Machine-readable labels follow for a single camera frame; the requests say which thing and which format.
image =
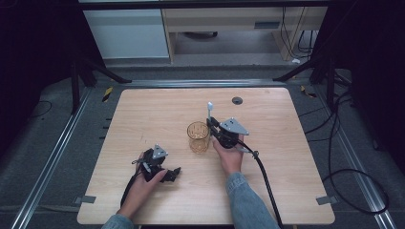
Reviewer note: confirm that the person's right hand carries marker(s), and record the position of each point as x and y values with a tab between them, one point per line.
230	159

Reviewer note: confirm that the grey table grommet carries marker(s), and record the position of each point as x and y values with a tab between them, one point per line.
237	100

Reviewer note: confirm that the amber glass mug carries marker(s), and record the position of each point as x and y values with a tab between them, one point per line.
198	136

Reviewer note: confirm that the black metal stand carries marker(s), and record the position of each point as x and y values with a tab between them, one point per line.
329	79
75	89

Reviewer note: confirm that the yellow black tape strip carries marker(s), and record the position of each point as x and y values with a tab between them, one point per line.
307	92
107	93

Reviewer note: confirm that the dark round object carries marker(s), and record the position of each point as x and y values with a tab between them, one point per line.
200	34

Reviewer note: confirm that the grey tape piece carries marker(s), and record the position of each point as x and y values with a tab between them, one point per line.
85	199
326	200

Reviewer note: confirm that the aluminium rail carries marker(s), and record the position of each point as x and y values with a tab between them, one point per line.
356	165
203	83
47	165

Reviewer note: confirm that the white cabinet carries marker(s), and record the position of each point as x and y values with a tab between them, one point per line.
127	33

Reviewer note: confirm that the black metal frame bar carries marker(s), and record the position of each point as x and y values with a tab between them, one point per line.
203	4

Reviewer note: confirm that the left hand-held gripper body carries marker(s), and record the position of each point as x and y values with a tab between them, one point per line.
152	165

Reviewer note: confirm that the person's left hand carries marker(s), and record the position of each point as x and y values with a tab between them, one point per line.
138	194

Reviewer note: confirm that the white plug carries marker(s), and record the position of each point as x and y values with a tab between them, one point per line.
296	60

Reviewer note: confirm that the white toothbrush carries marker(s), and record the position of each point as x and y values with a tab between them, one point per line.
210	108

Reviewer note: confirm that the black curtain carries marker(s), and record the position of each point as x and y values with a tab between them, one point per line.
375	79
31	63

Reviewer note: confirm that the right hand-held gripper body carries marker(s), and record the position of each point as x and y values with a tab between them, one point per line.
230	132

